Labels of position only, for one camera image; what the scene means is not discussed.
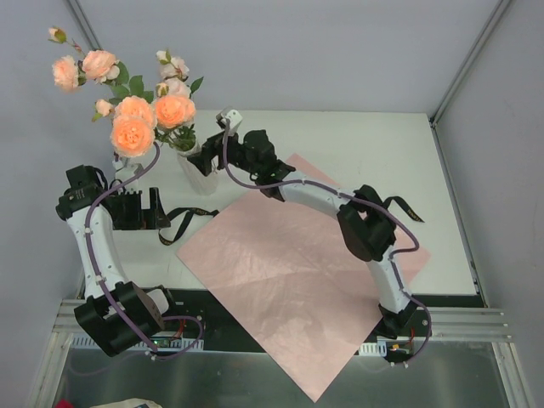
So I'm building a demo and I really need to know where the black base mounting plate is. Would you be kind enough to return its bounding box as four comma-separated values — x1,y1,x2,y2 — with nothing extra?
161,285,441,354

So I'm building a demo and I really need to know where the pale pink rose stem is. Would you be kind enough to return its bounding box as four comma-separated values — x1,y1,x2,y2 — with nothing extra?
156,50,204,99

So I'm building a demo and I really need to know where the black printed ribbon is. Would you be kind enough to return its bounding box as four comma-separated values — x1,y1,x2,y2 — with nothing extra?
158,195,424,247

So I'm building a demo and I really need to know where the white cable duct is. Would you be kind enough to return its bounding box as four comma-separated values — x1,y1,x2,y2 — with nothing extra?
359,341,388,358
71,334,204,353

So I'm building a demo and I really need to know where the left white cable duct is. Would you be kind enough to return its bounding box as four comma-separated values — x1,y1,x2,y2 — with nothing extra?
71,334,204,353

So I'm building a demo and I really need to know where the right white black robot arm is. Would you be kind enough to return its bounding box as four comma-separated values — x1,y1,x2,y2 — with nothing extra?
189,130,419,339

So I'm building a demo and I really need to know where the red cloth item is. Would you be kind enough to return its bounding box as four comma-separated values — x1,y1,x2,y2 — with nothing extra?
54,399,74,408

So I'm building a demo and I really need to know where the aluminium front rail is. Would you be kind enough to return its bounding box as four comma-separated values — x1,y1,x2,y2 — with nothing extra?
430,308,513,343

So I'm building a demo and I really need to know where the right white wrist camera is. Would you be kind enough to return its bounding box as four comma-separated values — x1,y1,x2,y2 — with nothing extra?
216,107,243,136

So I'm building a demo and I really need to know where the white ribbed ceramic vase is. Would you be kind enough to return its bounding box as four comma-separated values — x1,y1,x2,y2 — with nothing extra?
177,141,218,196

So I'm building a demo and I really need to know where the beige cloth bag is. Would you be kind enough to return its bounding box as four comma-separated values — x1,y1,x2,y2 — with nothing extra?
92,398,162,408

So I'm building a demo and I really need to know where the right aluminium frame post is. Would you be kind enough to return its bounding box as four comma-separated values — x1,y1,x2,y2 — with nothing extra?
429,0,514,128

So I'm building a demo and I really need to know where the peach rose stem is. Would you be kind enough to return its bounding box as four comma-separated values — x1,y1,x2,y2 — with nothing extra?
93,96,157,158
48,26,144,103
154,94,196,151

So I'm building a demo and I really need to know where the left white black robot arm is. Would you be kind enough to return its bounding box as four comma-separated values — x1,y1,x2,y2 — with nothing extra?
55,165,180,356

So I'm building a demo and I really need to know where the pink wrapping paper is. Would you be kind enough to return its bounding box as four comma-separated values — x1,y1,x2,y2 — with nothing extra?
175,153,433,404

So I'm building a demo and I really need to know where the right white cable duct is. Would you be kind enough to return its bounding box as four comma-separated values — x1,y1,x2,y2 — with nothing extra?
359,341,388,358

